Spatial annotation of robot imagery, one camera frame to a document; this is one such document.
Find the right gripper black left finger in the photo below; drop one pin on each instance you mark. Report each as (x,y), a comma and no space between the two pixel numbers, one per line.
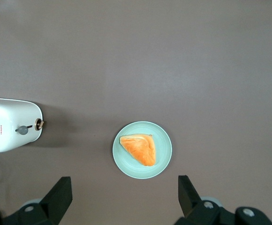
(54,201)

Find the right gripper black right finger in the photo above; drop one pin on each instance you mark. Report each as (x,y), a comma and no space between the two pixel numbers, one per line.
(192,204)

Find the grey toaster lever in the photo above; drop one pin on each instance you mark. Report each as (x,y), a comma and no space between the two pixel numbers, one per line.
(23,130)

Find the brass toaster dial knob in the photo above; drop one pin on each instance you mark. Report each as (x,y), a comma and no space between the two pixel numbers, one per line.
(39,124)

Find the white two-slot toaster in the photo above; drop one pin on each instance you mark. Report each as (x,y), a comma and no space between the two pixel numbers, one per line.
(9,112)

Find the orange triangular pastry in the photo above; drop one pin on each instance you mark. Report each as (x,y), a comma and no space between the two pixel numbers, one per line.
(140,150)

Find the pale green round plate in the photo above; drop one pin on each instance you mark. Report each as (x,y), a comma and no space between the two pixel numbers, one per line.
(126,164)

